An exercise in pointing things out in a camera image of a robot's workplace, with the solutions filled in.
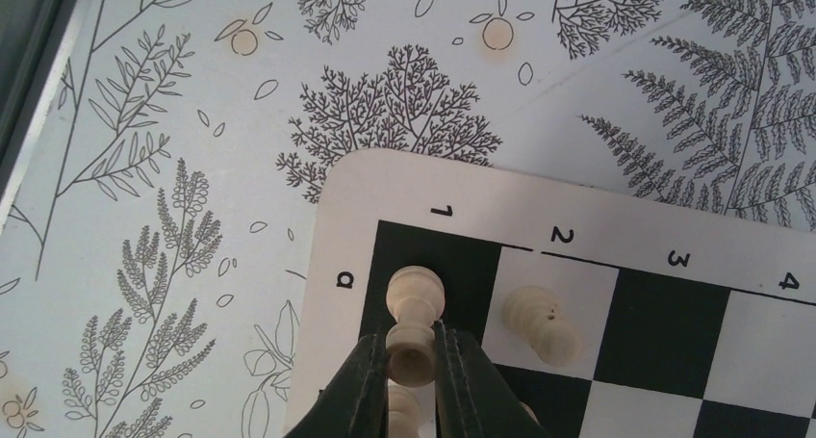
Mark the black white chessboard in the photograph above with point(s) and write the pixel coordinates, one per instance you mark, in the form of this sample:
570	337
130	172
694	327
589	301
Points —
692	324

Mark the light wooden rook piece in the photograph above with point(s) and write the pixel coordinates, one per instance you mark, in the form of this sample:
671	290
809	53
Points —
416	299

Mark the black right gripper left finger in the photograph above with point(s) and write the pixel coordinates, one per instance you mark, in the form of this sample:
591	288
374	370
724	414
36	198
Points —
354	404

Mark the pale wooden chess piece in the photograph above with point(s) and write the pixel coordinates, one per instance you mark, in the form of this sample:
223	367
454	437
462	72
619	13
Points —
404	413

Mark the light wooden small pawn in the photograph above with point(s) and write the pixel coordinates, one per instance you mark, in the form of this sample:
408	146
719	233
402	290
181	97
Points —
534	315

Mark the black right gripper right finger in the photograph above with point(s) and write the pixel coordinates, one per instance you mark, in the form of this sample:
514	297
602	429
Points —
472	398

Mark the floral patterned table mat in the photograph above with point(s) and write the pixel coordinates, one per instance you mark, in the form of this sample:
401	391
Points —
155	252

